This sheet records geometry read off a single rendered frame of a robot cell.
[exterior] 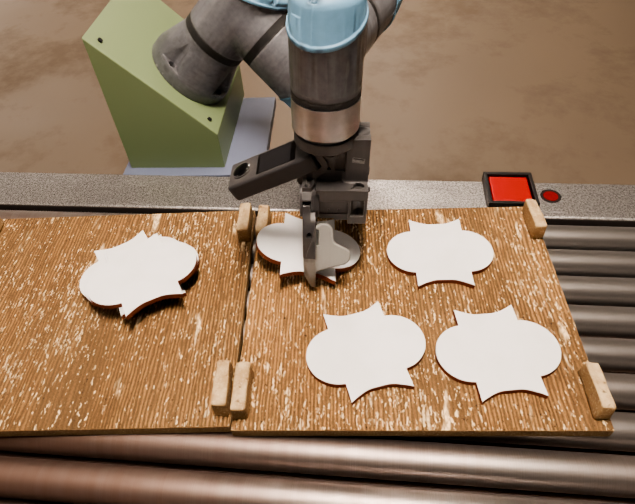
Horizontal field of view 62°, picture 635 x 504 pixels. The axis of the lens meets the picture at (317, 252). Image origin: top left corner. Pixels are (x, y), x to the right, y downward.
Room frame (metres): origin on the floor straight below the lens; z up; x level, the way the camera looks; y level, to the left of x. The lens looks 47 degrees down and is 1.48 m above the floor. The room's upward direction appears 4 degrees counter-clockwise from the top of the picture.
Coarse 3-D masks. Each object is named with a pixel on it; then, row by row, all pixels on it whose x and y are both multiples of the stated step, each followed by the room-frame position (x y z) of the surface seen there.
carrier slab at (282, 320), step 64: (256, 256) 0.51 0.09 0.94; (384, 256) 0.49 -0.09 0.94; (512, 256) 0.47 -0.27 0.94; (256, 320) 0.39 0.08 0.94; (320, 320) 0.39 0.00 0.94; (448, 320) 0.37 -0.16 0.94; (256, 384) 0.30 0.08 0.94; (320, 384) 0.30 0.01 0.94; (448, 384) 0.29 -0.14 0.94; (576, 384) 0.28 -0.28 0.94
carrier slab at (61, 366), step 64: (0, 256) 0.54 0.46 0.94; (64, 256) 0.53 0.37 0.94; (0, 320) 0.42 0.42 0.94; (64, 320) 0.42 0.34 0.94; (128, 320) 0.41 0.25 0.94; (192, 320) 0.40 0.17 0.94; (0, 384) 0.33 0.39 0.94; (64, 384) 0.32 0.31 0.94; (128, 384) 0.32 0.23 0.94; (192, 384) 0.31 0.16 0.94
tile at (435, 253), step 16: (416, 224) 0.54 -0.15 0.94; (432, 224) 0.54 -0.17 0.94; (448, 224) 0.53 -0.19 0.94; (400, 240) 0.51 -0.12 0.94; (416, 240) 0.51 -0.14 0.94; (432, 240) 0.50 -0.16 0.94; (448, 240) 0.50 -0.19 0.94; (464, 240) 0.50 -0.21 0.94; (480, 240) 0.50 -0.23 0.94; (400, 256) 0.48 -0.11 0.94; (416, 256) 0.48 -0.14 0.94; (432, 256) 0.47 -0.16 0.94; (448, 256) 0.47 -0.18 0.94; (464, 256) 0.47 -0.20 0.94; (480, 256) 0.47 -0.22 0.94; (416, 272) 0.45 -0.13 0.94; (432, 272) 0.45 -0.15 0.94; (448, 272) 0.44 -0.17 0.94; (464, 272) 0.44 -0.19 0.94; (480, 272) 0.45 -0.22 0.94
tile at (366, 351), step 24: (360, 312) 0.39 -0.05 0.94; (336, 336) 0.36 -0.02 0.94; (360, 336) 0.35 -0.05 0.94; (384, 336) 0.35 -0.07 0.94; (408, 336) 0.35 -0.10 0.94; (312, 360) 0.33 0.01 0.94; (336, 360) 0.32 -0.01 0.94; (360, 360) 0.32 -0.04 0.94; (384, 360) 0.32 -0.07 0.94; (408, 360) 0.32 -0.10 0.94; (336, 384) 0.29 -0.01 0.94; (360, 384) 0.29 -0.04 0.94; (384, 384) 0.29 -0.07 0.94; (408, 384) 0.29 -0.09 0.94
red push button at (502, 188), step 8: (496, 184) 0.63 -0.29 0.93; (504, 184) 0.63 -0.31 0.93; (512, 184) 0.63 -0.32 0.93; (520, 184) 0.63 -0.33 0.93; (496, 192) 0.61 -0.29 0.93; (504, 192) 0.61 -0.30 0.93; (512, 192) 0.61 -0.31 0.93; (520, 192) 0.61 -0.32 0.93; (528, 192) 0.61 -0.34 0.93; (496, 200) 0.59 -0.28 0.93; (504, 200) 0.59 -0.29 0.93; (512, 200) 0.59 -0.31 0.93; (520, 200) 0.59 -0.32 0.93
